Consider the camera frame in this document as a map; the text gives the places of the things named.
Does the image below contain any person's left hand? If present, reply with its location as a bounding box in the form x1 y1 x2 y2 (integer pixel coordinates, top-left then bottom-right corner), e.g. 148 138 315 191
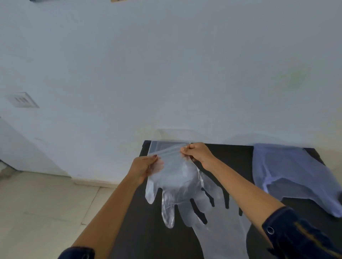
128 154 164 185

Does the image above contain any person's right hand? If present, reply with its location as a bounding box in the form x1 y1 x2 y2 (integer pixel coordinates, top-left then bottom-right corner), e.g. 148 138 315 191
180 142 216 171

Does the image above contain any clear plastic disposable glove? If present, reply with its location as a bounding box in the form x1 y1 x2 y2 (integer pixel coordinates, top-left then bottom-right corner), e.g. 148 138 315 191
145 140 225 229
192 171 252 259

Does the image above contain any person's right forearm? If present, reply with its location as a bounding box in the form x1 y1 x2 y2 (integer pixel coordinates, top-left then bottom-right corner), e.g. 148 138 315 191
202 157 286 242

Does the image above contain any person's left forearm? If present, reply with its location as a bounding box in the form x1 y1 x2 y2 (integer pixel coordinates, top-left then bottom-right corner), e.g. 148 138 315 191
72 173 145 259

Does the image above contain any lavender cloth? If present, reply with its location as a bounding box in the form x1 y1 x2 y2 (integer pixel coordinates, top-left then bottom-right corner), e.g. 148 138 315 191
252 143 342 218

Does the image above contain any dark blue left sleeve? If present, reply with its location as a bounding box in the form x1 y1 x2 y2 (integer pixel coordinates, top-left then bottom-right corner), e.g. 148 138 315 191
57 247 95 259

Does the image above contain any dark blue sleeve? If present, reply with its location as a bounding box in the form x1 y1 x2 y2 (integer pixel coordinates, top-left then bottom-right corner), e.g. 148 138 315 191
57 247 95 259
261 206 342 259

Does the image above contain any dark blue right sleeve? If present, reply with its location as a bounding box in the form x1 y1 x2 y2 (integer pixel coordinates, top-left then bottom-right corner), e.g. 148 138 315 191
261 206 342 259

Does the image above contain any white wall socket plate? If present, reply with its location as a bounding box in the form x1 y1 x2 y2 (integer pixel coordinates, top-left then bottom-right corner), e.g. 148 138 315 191
4 92 40 109

